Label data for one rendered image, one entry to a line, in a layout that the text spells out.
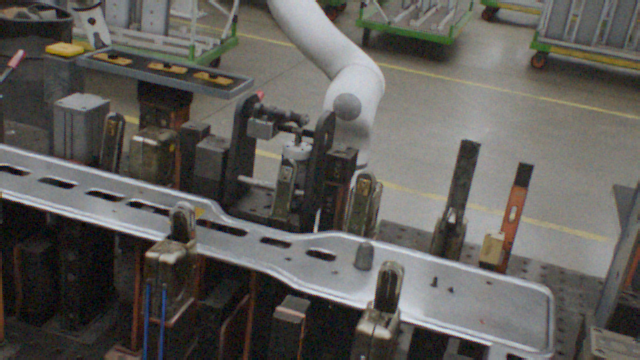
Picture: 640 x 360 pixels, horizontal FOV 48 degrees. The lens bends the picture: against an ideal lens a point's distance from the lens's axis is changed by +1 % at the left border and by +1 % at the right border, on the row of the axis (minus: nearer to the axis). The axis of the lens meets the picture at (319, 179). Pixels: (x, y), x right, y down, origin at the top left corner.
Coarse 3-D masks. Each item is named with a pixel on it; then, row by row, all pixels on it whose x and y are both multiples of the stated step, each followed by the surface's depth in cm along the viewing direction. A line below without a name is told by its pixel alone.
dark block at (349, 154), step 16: (336, 144) 145; (336, 160) 140; (352, 160) 142; (336, 176) 141; (352, 176) 145; (336, 192) 143; (320, 208) 145; (336, 208) 144; (320, 224) 147; (336, 224) 146; (320, 256) 150
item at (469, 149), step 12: (468, 144) 126; (480, 144) 128; (468, 156) 126; (456, 168) 130; (468, 168) 130; (456, 180) 131; (468, 180) 130; (456, 192) 132; (468, 192) 130; (456, 204) 132; (444, 216) 132; (456, 228) 132
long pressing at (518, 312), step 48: (0, 144) 151; (48, 192) 135; (144, 192) 141; (240, 240) 128; (288, 240) 131; (336, 240) 133; (336, 288) 118; (432, 288) 122; (480, 288) 124; (528, 288) 127; (480, 336) 111; (528, 336) 113
